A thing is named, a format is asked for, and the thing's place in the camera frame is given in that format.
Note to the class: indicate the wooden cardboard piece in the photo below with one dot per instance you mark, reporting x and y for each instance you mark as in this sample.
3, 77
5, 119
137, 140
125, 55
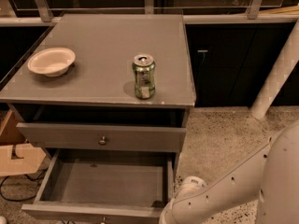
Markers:
17, 156

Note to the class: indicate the grey top drawer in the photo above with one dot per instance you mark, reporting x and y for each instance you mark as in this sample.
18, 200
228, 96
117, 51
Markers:
103, 137

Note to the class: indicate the black wall cabinet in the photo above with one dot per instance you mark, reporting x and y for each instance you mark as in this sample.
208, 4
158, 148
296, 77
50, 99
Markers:
230, 62

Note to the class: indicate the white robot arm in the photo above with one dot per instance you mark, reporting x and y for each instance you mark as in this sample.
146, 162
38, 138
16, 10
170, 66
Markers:
269, 175

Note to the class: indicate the metal railing frame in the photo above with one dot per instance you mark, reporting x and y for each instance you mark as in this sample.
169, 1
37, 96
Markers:
48, 12

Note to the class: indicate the white diagonal support pole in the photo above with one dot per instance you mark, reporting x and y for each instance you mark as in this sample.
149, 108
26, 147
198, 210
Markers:
281, 70

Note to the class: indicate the green soda can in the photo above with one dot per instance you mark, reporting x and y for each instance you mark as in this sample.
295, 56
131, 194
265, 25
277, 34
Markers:
143, 67

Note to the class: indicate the white paper bowl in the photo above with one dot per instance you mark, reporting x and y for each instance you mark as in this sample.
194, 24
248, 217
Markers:
51, 62

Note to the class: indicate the grey drawer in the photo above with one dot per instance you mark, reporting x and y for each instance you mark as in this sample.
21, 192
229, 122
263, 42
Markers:
104, 187
103, 137

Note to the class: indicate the grey drawer cabinet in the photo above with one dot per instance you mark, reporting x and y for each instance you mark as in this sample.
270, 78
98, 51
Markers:
99, 86

